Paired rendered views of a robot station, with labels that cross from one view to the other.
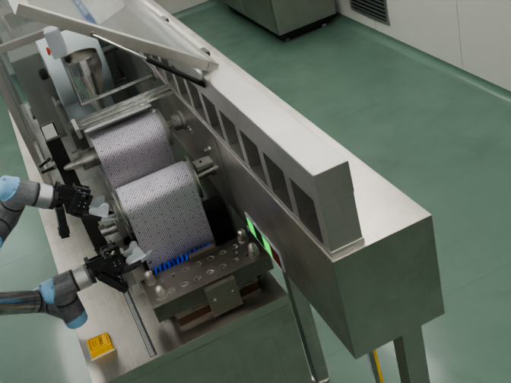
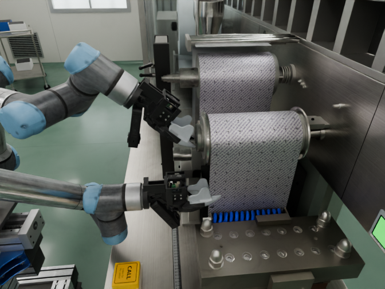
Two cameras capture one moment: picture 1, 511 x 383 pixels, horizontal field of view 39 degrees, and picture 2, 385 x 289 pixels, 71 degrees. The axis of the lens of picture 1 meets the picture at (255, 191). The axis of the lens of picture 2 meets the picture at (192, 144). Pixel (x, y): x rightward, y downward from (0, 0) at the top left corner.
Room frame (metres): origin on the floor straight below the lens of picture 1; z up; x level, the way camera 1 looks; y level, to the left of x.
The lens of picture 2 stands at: (1.35, 0.36, 1.62)
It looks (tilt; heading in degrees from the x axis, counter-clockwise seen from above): 32 degrees down; 9
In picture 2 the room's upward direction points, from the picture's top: straight up
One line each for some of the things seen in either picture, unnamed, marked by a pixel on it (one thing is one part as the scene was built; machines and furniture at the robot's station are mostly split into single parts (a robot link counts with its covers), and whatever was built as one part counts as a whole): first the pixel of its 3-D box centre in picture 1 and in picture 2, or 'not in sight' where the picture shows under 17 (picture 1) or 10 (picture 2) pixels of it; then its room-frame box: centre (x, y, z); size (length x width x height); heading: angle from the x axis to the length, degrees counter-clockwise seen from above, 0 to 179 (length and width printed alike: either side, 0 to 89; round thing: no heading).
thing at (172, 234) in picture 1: (174, 235); (250, 188); (1.95, 0.29, 1.11); 0.23 x 0.01 x 0.18; 105
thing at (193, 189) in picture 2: (135, 248); (203, 187); (1.93, 0.42, 1.11); 0.09 x 0.03 x 0.06; 106
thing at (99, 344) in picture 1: (99, 344); (126, 275); (1.76, 0.61, 0.91); 0.07 x 0.07 x 0.02; 15
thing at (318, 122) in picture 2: (202, 163); (314, 121); (2.05, 0.14, 1.28); 0.06 x 0.05 x 0.02; 105
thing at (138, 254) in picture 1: (138, 253); (205, 195); (1.90, 0.41, 1.11); 0.09 x 0.03 x 0.06; 103
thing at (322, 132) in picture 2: (204, 172); (309, 132); (2.05, 0.14, 1.25); 0.07 x 0.04 x 0.04; 105
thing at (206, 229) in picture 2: (148, 276); (206, 226); (1.85, 0.40, 1.05); 0.04 x 0.04 x 0.04
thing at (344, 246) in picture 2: (252, 248); (344, 246); (1.84, 0.06, 1.05); 0.04 x 0.04 x 0.04
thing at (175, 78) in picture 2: (72, 165); (170, 78); (2.20, 0.57, 1.33); 0.06 x 0.03 x 0.03; 105
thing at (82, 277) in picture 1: (83, 276); (136, 195); (1.87, 0.60, 1.11); 0.08 x 0.05 x 0.08; 15
